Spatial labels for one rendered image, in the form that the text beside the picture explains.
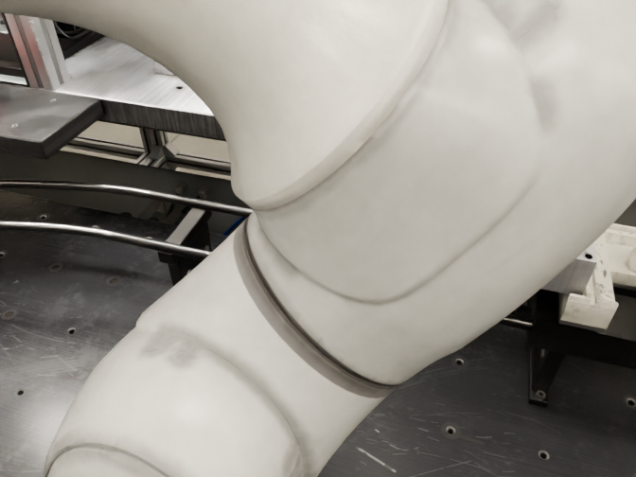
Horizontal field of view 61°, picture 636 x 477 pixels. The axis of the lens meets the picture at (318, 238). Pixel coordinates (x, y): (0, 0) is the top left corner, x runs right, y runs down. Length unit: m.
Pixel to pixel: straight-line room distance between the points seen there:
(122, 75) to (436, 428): 0.73
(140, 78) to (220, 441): 0.82
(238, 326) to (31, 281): 0.78
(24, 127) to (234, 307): 0.70
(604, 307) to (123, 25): 0.53
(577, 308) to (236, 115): 0.49
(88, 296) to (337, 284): 0.74
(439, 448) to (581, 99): 0.57
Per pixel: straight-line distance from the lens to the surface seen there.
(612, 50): 0.18
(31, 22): 0.95
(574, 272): 0.60
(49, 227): 0.83
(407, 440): 0.70
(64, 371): 0.82
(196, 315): 0.22
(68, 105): 0.92
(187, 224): 0.78
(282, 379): 0.21
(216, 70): 0.17
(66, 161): 1.32
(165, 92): 0.91
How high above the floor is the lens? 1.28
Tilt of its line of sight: 40 degrees down
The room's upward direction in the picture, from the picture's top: straight up
